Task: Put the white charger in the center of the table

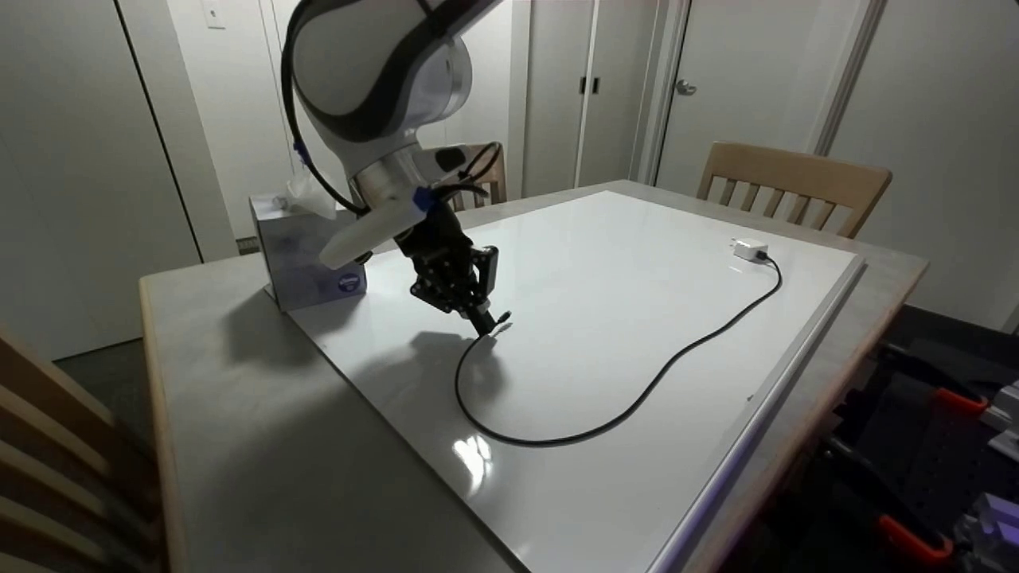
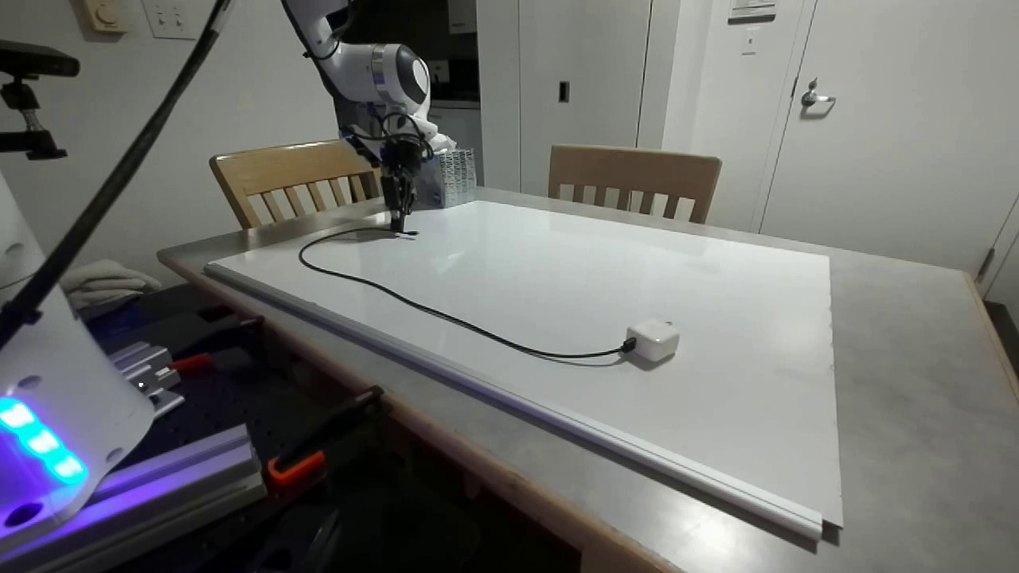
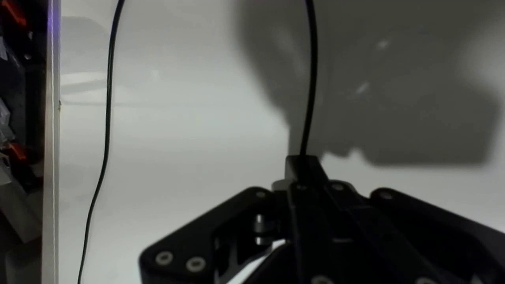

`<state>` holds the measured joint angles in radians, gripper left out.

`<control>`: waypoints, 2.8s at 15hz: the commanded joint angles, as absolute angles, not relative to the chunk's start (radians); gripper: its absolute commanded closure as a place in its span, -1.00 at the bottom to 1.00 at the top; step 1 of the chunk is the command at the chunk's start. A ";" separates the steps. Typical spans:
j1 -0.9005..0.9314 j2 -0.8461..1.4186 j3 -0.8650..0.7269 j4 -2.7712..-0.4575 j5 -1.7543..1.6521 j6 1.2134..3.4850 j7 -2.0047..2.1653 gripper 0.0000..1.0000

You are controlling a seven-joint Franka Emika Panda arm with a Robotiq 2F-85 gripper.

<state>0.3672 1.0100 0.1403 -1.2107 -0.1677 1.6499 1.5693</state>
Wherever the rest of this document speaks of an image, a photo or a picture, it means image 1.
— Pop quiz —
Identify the black robot stand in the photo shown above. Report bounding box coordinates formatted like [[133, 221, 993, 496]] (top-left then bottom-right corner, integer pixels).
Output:
[[730, 305, 1019, 573]]

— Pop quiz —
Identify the black charger cable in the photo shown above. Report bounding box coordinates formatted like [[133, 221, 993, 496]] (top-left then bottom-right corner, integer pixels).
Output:
[[454, 251, 790, 448]]

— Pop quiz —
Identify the light wooden slat-back chair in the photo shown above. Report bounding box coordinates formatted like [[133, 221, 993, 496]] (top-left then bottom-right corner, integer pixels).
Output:
[[0, 332, 169, 573], [427, 139, 510, 216], [695, 139, 895, 243]]

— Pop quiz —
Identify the blue grey tissue box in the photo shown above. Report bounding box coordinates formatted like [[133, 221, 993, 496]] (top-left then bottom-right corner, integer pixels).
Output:
[[248, 189, 374, 311]]

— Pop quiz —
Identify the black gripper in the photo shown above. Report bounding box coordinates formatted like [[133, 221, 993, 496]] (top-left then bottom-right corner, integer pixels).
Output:
[[396, 193, 510, 340]]

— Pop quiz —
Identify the white charger adapter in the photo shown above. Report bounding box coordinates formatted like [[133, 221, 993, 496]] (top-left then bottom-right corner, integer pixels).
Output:
[[733, 236, 777, 268]]

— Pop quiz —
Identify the large white board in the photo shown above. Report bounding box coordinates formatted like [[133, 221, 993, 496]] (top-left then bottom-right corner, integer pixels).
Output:
[[283, 189, 870, 573]]

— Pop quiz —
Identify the red handled black clamp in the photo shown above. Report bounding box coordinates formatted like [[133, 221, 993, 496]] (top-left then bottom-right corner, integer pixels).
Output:
[[931, 386, 996, 427], [872, 512, 958, 566]]

